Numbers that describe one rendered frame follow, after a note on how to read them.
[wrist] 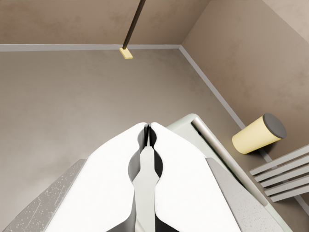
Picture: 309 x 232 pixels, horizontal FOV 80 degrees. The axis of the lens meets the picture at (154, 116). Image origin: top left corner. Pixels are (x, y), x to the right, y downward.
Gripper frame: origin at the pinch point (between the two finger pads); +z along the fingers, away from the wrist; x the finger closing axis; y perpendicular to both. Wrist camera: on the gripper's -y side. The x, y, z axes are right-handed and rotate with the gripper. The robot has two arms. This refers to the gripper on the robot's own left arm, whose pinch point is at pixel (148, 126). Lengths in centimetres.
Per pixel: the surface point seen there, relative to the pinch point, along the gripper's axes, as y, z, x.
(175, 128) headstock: 20.0, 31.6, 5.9
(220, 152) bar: 25.9, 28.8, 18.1
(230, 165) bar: 28.5, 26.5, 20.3
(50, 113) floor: 69, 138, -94
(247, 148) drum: 150, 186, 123
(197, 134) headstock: 22.8, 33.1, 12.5
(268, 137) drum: 123, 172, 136
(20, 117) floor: 66, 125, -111
